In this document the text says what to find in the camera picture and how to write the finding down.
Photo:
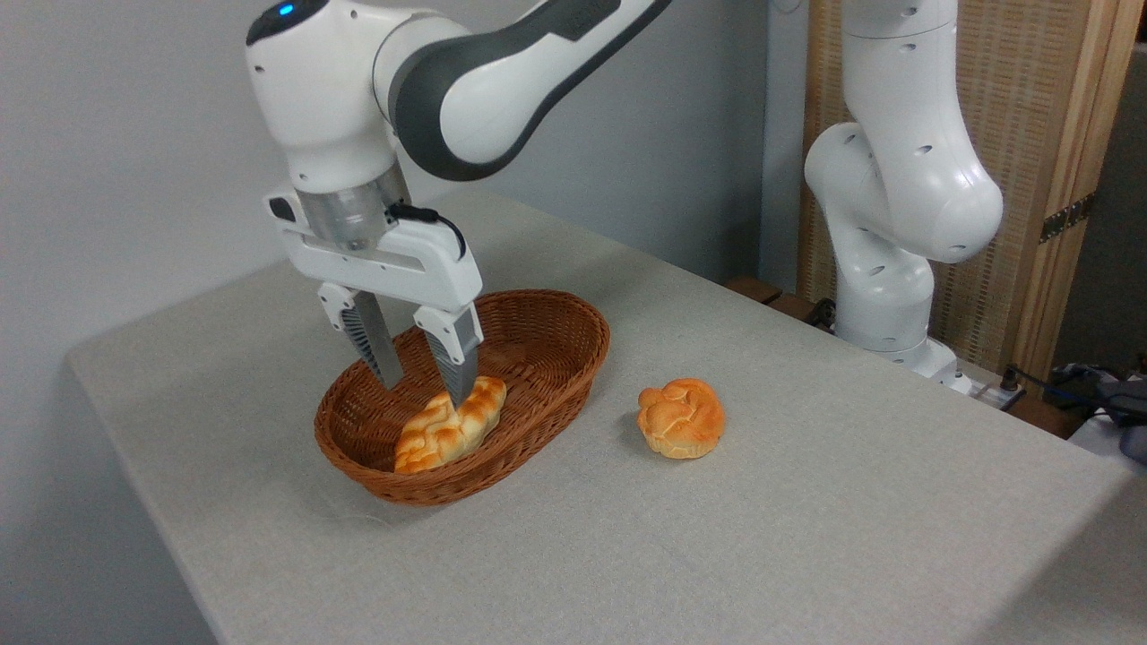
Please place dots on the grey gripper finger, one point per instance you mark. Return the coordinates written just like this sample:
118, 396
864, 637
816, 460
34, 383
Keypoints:
376, 345
457, 358

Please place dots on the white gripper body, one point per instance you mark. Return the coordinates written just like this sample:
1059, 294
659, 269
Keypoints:
394, 269

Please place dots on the long braided bread loaf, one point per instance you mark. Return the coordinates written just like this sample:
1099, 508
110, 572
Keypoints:
439, 434

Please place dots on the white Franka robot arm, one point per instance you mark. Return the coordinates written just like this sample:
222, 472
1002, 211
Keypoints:
340, 98

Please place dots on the brown woven wicker basket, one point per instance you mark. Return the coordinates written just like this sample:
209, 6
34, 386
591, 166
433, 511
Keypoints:
538, 345

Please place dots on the round knotted bread roll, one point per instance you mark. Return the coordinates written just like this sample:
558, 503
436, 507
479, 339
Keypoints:
681, 419

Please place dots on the brown wooden board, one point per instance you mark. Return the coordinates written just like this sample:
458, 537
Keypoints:
762, 291

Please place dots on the metal screen hinge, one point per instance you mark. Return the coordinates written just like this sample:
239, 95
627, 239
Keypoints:
1066, 218

